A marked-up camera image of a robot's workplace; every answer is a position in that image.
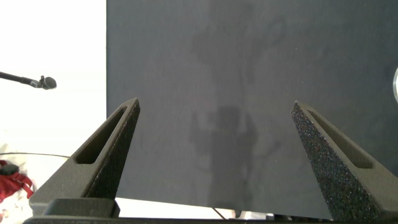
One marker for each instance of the black microphone on boom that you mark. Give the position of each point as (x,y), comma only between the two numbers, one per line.
(46,82)

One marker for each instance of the round white plate with pins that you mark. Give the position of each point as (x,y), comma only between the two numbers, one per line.
(395,84)

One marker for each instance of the dark mat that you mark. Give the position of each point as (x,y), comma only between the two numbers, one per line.
(217,93)

